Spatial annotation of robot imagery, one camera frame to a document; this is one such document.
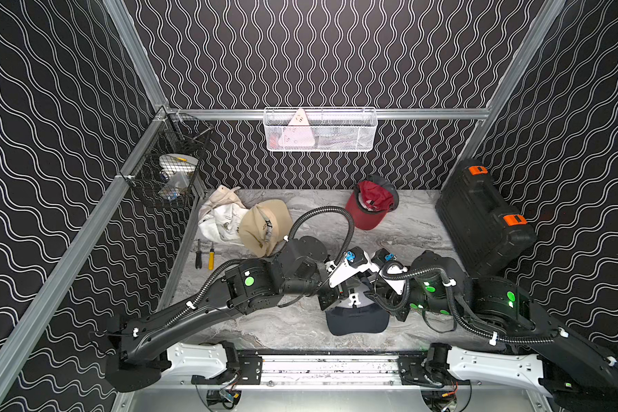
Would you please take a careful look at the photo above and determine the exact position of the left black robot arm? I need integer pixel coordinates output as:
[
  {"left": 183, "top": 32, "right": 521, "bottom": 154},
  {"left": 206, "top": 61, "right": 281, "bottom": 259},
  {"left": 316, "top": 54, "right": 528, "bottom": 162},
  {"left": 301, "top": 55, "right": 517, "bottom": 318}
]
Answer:
[{"left": 105, "top": 206, "right": 355, "bottom": 393}]

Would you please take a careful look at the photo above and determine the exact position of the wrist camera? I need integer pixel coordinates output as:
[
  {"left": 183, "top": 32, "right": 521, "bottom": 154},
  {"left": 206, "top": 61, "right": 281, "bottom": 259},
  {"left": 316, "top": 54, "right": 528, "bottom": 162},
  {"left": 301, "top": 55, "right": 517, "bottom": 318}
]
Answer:
[
  {"left": 371, "top": 248, "right": 407, "bottom": 296},
  {"left": 325, "top": 247, "right": 374, "bottom": 288}
]

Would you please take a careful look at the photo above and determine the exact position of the pink triangle card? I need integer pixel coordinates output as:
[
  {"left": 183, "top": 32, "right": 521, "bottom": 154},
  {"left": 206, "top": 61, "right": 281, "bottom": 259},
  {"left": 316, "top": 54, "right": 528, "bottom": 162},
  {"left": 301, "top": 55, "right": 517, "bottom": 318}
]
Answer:
[{"left": 278, "top": 108, "right": 316, "bottom": 149}]

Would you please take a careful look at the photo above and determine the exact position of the aluminium back crossbar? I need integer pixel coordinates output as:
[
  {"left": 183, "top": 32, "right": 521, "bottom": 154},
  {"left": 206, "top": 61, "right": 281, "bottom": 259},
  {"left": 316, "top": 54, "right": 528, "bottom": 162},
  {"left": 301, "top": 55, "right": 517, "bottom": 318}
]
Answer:
[{"left": 169, "top": 107, "right": 490, "bottom": 121}]

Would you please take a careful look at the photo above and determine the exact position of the black wire basket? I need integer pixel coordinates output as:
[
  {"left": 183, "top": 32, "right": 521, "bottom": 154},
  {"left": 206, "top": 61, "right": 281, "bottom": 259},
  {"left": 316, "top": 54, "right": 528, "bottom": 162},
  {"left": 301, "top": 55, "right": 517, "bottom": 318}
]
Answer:
[{"left": 126, "top": 113, "right": 216, "bottom": 209}]

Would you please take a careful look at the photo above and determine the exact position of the grey and red cap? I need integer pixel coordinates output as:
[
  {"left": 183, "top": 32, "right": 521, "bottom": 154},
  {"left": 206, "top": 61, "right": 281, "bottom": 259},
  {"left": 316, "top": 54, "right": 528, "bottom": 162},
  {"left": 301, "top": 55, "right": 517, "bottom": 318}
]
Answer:
[{"left": 370, "top": 174, "right": 400, "bottom": 212}]

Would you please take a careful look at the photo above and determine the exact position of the dark navy cap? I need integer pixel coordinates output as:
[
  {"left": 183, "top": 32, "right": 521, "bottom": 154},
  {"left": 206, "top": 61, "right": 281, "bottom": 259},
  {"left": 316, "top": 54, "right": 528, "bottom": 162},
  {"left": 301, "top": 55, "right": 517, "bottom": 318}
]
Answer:
[{"left": 325, "top": 278, "right": 390, "bottom": 336}]

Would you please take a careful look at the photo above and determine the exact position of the black tool case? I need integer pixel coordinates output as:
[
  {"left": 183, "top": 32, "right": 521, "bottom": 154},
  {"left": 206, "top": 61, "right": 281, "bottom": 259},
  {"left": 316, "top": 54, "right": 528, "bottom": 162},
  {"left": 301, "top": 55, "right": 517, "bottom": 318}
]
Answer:
[{"left": 436, "top": 159, "right": 537, "bottom": 277}]

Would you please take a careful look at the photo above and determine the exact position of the white cap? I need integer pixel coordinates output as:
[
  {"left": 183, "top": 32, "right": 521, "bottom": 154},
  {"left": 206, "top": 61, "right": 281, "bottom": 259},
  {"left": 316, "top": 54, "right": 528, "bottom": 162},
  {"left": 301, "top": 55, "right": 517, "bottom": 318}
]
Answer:
[{"left": 198, "top": 203, "right": 248, "bottom": 247}]

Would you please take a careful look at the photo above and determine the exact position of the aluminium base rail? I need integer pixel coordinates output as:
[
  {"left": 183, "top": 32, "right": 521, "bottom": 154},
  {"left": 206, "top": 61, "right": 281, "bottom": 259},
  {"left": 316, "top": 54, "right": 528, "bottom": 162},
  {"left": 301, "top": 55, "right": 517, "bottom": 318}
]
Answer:
[{"left": 192, "top": 349, "right": 470, "bottom": 388}]

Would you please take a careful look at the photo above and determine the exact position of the cream cap with text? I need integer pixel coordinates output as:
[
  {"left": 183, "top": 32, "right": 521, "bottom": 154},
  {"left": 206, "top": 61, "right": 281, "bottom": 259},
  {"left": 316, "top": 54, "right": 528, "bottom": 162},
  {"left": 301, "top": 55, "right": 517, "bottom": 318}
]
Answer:
[{"left": 204, "top": 185, "right": 245, "bottom": 209}]

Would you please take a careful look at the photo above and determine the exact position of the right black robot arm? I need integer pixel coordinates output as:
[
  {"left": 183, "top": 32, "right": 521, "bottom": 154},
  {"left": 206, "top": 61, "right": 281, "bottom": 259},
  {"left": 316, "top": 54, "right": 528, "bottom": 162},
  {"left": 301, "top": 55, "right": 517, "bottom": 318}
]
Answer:
[{"left": 372, "top": 249, "right": 618, "bottom": 411}]

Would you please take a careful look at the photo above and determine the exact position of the aluminium frame post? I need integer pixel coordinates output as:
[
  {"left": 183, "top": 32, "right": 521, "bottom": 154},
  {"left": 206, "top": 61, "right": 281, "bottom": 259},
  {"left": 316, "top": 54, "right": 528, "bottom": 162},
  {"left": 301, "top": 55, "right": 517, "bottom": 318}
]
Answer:
[
  {"left": 443, "top": 0, "right": 566, "bottom": 187},
  {"left": 103, "top": 0, "right": 169, "bottom": 109}
]

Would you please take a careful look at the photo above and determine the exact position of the tan cap with logo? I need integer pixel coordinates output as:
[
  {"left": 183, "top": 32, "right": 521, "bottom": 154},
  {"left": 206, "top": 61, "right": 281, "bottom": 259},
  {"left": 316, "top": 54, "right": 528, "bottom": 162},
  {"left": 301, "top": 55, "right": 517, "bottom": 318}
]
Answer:
[{"left": 238, "top": 199, "right": 293, "bottom": 258}]

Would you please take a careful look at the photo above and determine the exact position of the aluminium frame post left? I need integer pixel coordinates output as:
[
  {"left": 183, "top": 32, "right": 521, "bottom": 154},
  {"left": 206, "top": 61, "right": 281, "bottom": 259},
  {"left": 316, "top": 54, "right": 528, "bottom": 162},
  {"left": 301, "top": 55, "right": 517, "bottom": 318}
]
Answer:
[{"left": 103, "top": 0, "right": 169, "bottom": 109}]

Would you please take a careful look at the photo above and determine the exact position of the aluminium left side rail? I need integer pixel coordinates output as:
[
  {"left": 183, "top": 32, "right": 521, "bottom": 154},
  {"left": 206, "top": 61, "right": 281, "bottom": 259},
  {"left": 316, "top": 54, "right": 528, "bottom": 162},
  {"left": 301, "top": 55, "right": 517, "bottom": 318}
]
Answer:
[{"left": 0, "top": 107, "right": 168, "bottom": 405}]

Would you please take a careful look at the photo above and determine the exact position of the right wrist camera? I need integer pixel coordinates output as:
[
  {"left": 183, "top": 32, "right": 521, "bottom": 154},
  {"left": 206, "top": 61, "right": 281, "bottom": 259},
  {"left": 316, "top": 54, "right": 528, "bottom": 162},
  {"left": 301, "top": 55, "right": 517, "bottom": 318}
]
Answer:
[{"left": 371, "top": 248, "right": 407, "bottom": 296}]

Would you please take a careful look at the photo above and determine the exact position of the aluminium frame post right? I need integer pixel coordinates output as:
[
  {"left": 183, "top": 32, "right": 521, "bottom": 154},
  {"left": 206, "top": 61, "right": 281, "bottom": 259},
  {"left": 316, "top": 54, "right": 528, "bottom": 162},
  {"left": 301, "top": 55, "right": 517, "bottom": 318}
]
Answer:
[{"left": 443, "top": 0, "right": 566, "bottom": 187}]

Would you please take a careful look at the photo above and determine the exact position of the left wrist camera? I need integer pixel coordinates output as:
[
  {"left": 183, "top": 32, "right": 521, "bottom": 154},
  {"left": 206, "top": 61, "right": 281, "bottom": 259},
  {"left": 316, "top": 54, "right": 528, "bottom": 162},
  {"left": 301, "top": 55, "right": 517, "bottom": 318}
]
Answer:
[{"left": 325, "top": 247, "right": 374, "bottom": 288}]

